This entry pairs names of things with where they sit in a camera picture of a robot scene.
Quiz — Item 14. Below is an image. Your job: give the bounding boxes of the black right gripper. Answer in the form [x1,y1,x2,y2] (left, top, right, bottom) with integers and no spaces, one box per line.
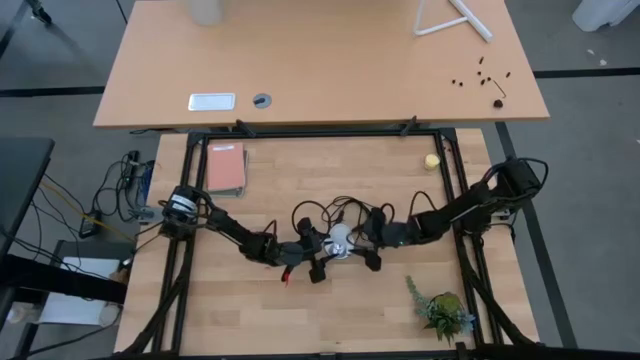
[346,204,424,274]

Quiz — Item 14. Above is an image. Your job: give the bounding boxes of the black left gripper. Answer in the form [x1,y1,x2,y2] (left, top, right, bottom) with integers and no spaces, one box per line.
[277,217,344,285]

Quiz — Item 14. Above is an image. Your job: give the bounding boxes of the green artificial plant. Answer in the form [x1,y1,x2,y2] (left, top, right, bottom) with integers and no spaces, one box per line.
[405,275,476,346]

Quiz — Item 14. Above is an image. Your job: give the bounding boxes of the pink notebook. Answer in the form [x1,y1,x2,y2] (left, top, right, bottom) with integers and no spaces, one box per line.
[206,142,248,194]

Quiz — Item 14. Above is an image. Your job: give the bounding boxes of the light wooden desk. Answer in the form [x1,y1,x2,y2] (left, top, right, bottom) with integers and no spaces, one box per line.
[93,0,551,130]

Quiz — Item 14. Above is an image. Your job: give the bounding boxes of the white rectangular tray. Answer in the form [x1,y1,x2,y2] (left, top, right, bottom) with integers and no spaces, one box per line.
[187,92,238,112]

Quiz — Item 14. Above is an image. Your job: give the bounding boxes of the blue circuit board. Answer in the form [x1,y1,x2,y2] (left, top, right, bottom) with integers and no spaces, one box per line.
[135,160,155,201]

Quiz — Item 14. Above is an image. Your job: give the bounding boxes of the black power brick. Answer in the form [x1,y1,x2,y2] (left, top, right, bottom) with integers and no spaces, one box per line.
[78,212,105,239]

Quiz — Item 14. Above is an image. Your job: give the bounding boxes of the white triangular stand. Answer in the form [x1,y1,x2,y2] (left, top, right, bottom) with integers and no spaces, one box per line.
[413,0,495,44]

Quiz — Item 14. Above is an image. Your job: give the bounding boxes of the white box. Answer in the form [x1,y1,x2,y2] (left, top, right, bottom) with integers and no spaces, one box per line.
[38,256,124,327]

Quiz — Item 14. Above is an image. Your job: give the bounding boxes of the translucent cylinder container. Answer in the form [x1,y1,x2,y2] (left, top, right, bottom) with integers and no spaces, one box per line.
[185,0,226,27]

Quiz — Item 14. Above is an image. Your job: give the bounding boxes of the black desk foot bar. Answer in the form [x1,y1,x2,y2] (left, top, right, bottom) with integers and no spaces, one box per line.
[0,253,127,305]

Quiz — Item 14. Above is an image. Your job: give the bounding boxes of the black side desk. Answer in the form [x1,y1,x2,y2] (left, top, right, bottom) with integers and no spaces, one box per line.
[0,137,56,261]

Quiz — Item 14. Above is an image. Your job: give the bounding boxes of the white bin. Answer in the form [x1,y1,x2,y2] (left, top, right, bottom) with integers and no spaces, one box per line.
[572,0,640,33]

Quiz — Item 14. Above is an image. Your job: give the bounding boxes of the black chair base leg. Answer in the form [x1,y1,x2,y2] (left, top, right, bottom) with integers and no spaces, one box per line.
[25,0,54,26]

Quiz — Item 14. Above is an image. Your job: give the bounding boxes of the black lamp power cord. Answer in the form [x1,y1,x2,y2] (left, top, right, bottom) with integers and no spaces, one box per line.
[291,195,396,241]

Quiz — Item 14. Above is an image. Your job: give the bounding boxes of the yellow cable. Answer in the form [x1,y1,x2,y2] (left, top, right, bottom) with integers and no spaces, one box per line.
[39,180,134,240]

